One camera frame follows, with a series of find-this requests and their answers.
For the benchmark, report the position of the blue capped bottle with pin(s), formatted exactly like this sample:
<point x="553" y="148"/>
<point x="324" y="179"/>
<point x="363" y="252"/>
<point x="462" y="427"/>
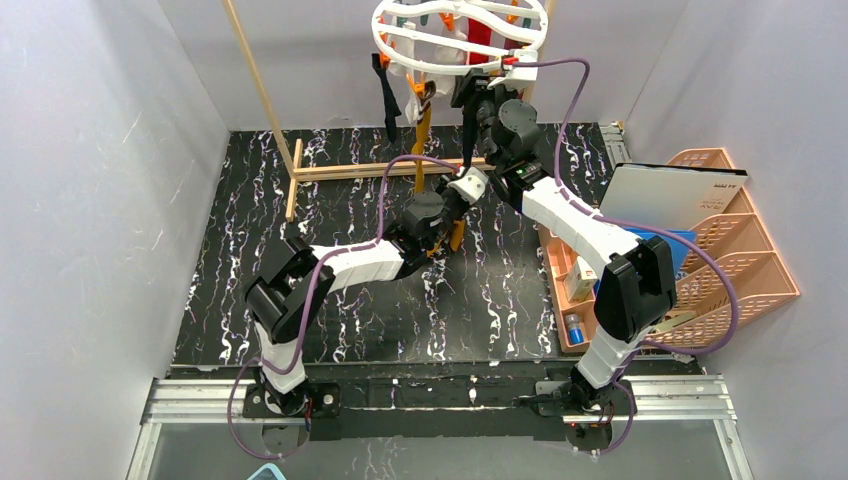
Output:
<point x="574" y="330"/>

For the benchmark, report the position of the peach plastic file rack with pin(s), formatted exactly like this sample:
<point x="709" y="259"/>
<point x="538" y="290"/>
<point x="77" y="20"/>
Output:
<point x="737" y="240"/>

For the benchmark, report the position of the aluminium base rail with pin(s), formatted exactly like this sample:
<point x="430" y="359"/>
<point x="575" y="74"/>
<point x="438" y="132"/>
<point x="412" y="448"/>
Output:
<point x="466" y="427"/>

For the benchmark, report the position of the small white box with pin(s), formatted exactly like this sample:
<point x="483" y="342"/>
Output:
<point x="579" y="281"/>

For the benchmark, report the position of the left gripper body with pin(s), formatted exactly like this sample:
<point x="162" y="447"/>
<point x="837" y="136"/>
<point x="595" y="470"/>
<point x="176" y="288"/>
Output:
<point x="452" y="216"/>

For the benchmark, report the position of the light blue object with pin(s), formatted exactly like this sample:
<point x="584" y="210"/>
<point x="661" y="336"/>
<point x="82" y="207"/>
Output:
<point x="269" y="471"/>

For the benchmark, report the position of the white round clip hanger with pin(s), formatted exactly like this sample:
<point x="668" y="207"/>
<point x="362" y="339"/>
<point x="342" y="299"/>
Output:
<point x="431" y="37"/>

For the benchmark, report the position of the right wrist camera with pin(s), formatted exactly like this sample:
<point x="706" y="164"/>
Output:
<point x="518" y="73"/>

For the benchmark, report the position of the black sock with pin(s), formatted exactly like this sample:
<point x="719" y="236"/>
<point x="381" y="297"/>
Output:
<point x="390" y="105"/>
<point x="469" y="132"/>

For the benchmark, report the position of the white book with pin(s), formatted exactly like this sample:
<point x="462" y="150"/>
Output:
<point x="669" y="197"/>

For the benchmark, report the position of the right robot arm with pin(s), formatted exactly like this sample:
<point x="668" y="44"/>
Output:
<point x="636" y="287"/>

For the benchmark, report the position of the red sock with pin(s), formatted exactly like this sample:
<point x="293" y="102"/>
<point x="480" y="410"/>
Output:
<point x="481" y="34"/>

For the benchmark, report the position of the peach desk organizer tray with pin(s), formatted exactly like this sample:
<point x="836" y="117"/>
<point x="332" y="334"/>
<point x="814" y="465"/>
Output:
<point x="558" y="260"/>

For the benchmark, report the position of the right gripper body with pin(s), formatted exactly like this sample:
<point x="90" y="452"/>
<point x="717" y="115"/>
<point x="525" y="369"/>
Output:
<point x="477" y="89"/>

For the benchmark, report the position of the blue folder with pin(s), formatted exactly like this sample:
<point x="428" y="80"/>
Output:
<point x="678" y="252"/>

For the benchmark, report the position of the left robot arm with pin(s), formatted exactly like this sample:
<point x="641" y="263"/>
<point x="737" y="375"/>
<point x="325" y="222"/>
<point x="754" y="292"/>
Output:
<point x="284" y="297"/>

